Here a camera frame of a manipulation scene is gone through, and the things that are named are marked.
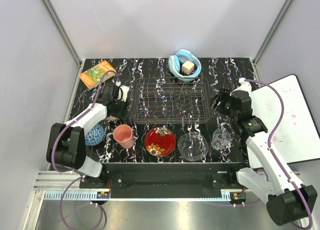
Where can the red floral plate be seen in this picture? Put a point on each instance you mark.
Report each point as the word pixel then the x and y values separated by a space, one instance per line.
pixel 160 142

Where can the beige wooden cube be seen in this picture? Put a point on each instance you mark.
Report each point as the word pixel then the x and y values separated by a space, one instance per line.
pixel 187 67

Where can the blue triangle patterned bowl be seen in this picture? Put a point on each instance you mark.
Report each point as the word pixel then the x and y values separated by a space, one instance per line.
pixel 95 135

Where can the white whiteboard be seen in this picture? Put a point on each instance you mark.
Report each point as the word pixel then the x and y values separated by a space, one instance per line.
pixel 297 138

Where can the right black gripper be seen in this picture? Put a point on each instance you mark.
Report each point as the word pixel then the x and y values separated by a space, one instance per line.
pixel 224 96

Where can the clear glass plate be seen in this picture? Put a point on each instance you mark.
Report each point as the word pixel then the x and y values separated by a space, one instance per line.
pixel 193 146

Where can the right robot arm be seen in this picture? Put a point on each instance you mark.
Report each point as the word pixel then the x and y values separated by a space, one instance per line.
pixel 286 197

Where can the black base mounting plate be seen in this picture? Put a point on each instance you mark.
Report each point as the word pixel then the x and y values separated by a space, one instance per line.
pixel 195 180

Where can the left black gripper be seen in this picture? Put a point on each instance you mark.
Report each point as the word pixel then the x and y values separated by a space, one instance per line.
pixel 121 114

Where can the clear glass mug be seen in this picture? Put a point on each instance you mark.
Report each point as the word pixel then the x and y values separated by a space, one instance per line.
pixel 220 139

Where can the pink plastic cup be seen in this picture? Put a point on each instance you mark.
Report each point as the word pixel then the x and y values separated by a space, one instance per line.
pixel 123 134

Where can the grey wire dish rack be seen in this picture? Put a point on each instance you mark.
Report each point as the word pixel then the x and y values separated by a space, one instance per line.
pixel 168 100

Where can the orange paperback book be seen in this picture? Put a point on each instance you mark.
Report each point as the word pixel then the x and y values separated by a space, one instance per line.
pixel 93 76

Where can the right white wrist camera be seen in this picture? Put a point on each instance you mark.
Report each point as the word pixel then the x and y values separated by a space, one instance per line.
pixel 244 88

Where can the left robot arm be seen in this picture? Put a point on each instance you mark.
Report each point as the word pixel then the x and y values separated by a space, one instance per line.
pixel 66 149

